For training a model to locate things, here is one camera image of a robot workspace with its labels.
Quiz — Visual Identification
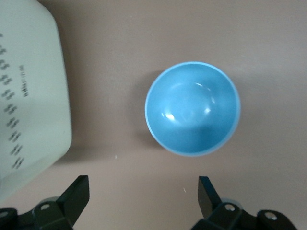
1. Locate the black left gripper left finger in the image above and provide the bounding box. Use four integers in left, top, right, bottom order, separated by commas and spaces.
0, 175, 90, 230

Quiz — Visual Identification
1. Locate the white plastic printed housing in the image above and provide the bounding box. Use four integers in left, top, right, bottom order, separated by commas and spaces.
0, 0, 73, 197

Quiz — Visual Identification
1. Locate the blue bowl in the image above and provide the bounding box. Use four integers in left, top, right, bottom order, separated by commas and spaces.
144, 61, 241, 158

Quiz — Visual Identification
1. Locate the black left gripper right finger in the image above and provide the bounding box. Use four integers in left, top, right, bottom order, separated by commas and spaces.
190, 176, 298, 230

